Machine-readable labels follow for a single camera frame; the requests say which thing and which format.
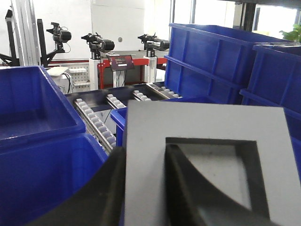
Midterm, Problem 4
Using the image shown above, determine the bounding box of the blue bin left foreground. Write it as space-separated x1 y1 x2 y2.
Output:
0 66 107 226

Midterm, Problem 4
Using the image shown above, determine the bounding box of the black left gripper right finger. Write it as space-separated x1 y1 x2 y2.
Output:
165 144 275 226

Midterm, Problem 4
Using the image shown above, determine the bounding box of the tall blue bin right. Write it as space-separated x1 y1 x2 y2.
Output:
164 22 301 105

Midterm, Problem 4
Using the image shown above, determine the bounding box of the red frame workbench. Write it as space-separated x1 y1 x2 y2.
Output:
97 57 168 89

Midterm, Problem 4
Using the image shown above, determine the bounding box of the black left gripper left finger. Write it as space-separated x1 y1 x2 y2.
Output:
29 147 126 226

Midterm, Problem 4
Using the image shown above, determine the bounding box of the gray foam base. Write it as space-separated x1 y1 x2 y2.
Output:
124 100 301 226

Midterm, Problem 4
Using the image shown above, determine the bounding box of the roller conveyor rail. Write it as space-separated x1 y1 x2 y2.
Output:
73 98 116 155

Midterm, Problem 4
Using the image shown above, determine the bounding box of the tablet screen on stand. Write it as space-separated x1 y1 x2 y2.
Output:
108 55 134 72

